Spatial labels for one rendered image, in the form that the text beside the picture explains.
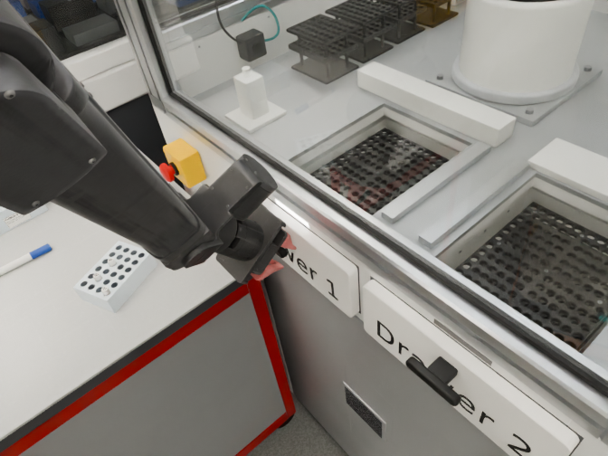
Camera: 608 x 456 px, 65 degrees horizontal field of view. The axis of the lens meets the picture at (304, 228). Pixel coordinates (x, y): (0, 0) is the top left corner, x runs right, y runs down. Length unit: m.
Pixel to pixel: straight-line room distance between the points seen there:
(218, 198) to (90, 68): 0.89
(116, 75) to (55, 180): 1.22
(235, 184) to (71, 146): 0.37
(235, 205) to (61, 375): 0.48
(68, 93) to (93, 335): 0.75
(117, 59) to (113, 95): 0.10
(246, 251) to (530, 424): 0.38
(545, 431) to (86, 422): 0.73
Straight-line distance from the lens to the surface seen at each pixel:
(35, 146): 0.18
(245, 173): 0.54
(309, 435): 1.56
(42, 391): 0.91
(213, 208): 0.55
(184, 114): 0.94
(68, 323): 0.97
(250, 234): 0.62
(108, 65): 1.40
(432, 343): 0.61
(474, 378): 0.60
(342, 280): 0.69
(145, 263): 0.96
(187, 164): 0.97
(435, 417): 0.81
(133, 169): 0.31
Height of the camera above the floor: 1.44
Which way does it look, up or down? 45 degrees down
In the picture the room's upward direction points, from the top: 9 degrees counter-clockwise
